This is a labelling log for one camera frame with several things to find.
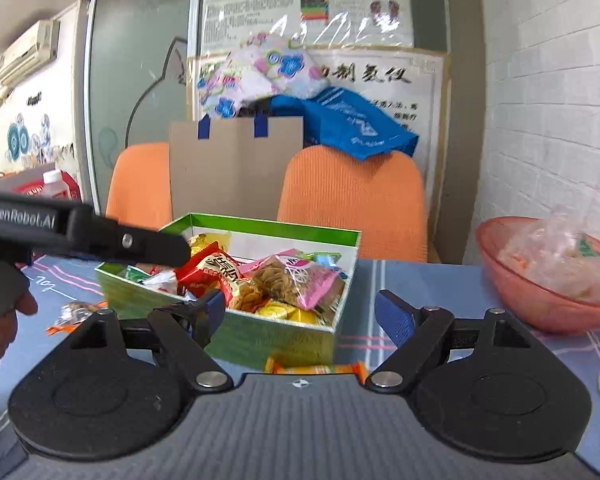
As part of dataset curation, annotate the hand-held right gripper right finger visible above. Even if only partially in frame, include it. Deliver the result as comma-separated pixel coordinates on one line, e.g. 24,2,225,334
364,288,539,394

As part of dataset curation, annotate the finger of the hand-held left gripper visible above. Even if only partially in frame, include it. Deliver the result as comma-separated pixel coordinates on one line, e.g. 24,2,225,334
90,216,192,269

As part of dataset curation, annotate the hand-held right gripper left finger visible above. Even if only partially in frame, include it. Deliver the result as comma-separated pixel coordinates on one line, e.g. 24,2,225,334
62,288,235,394

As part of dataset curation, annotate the green snack packet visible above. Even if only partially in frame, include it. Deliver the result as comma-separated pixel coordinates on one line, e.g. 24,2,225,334
124,264,154,287

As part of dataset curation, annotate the green cardboard box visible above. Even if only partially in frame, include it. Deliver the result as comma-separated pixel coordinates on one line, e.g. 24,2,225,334
94,212,363,369

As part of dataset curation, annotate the golden clear snack packet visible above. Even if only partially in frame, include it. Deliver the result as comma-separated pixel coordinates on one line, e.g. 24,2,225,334
187,231,231,259

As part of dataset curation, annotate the pink clear biscuit packet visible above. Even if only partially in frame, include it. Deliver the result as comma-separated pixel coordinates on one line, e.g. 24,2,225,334
239,252,347,312

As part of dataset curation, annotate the red cracker box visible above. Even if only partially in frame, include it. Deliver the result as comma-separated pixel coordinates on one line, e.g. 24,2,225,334
8,168,81,202

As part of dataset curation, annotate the clear packet with red snack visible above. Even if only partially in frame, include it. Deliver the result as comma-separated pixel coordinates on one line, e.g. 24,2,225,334
144,269,181,294

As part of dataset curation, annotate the white bottle with red label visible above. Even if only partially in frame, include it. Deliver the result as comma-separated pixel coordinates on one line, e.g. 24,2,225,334
42,169,72,200

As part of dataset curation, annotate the blue tablecloth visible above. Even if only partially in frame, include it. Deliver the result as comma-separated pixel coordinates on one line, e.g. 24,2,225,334
0,255,600,467

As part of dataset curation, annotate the orange chair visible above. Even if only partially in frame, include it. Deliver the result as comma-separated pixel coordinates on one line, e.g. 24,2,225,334
104,142,174,232
277,144,429,264

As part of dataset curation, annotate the blue snack packet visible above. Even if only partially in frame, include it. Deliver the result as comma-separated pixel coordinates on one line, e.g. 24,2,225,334
309,252,344,274

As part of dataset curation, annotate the orange snack packet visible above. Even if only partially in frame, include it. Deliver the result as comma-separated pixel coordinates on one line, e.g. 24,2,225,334
264,356,370,377

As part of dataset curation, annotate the clear-wrapped orange snack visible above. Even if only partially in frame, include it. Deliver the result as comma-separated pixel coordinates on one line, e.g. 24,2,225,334
46,301,109,337

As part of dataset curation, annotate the pink plastic bowl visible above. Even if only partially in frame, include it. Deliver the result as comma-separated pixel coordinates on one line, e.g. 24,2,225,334
474,216,600,337

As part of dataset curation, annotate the white air conditioner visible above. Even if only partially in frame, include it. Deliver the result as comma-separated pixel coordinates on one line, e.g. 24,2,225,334
0,18,62,86

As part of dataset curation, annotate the clear plastic bag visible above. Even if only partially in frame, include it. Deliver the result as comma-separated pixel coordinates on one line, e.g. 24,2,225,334
496,206,600,307

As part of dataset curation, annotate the blue shopping bag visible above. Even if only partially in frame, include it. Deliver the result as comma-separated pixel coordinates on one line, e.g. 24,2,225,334
269,86,420,162

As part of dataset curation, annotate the frosted glass door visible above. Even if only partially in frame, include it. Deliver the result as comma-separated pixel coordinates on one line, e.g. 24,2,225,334
86,0,201,213

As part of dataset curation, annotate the floral plastic bag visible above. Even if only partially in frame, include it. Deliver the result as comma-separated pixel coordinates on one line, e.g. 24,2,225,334
197,31,331,121

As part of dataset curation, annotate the blue flower wall decal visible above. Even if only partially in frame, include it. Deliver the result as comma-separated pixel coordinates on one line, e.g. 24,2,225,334
4,111,79,164

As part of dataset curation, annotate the white framed wall sign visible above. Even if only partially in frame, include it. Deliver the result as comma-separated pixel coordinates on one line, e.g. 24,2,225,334
186,45,452,262

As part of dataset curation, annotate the printed wall poster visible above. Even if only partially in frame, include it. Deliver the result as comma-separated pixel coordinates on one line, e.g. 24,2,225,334
199,0,415,54

